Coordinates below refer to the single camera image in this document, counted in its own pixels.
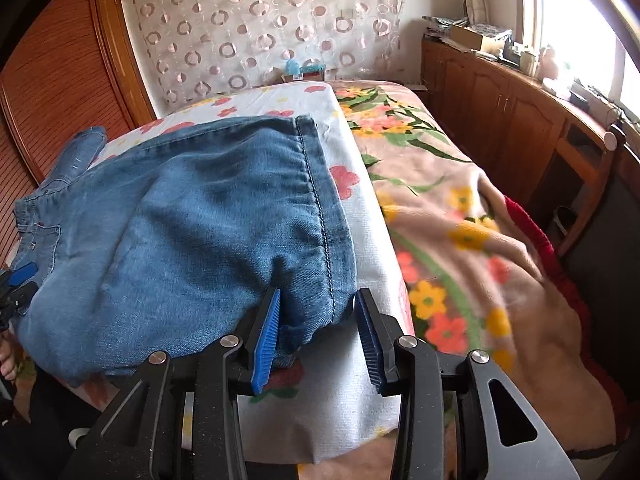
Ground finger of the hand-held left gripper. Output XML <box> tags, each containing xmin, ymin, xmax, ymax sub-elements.
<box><xmin>5</xmin><ymin>261</ymin><xmax>39</xmax><ymax>288</ymax></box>
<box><xmin>7</xmin><ymin>281</ymin><xmax>41</xmax><ymax>313</ymax></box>

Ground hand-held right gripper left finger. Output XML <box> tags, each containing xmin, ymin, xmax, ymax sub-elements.
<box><xmin>75</xmin><ymin>287</ymin><xmax>301</xmax><ymax>480</ymax></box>

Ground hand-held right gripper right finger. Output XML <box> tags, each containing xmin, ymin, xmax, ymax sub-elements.
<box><xmin>354</xmin><ymin>287</ymin><xmax>581</xmax><ymax>480</ymax></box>

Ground blue denim pants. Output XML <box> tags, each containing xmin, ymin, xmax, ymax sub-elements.
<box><xmin>10</xmin><ymin>115</ymin><xmax>357</xmax><ymax>388</ymax></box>

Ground person's left hand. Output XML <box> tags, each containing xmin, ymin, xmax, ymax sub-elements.
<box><xmin>0</xmin><ymin>337</ymin><xmax>20</xmax><ymax>382</ymax></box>

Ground white strawberry print sheet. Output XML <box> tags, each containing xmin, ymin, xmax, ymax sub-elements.
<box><xmin>75</xmin><ymin>80</ymin><xmax>418</xmax><ymax>467</ymax></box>

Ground pink floral blanket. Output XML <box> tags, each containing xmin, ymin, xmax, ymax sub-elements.
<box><xmin>295</xmin><ymin>80</ymin><xmax>631</xmax><ymax>480</ymax></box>

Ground brown wooden wardrobe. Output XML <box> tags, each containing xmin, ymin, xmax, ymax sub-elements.
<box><xmin>0</xmin><ymin>0</ymin><xmax>158</xmax><ymax>271</ymax></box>

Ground red fleece cloth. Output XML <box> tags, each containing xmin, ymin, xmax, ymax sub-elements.
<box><xmin>502</xmin><ymin>195</ymin><xmax>636</xmax><ymax>461</ymax></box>

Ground small box with blue cloth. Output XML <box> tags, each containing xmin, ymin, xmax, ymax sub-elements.
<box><xmin>280</xmin><ymin>57</ymin><xmax>328</xmax><ymax>83</ymax></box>

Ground low wooden cabinet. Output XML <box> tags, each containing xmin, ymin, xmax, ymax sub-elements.
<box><xmin>420</xmin><ymin>35</ymin><xmax>640</xmax><ymax>281</ymax></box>

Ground wooden chair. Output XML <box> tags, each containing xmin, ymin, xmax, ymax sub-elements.
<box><xmin>547</xmin><ymin>122</ymin><xmax>628</xmax><ymax>258</ymax></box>

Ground circle patterned sheer curtain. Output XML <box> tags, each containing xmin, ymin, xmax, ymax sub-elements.
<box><xmin>120</xmin><ymin>0</ymin><xmax>411</xmax><ymax>106</ymax></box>

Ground open cardboard box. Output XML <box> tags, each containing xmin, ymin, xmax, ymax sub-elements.
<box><xmin>450</xmin><ymin>22</ymin><xmax>513</xmax><ymax>51</ymax></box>

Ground pile of papers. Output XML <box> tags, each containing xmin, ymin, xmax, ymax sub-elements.
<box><xmin>422</xmin><ymin>14</ymin><xmax>471</xmax><ymax>36</ymax></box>

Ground wooden framed window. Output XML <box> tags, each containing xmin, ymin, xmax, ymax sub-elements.
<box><xmin>517</xmin><ymin>0</ymin><xmax>640</xmax><ymax>126</ymax></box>

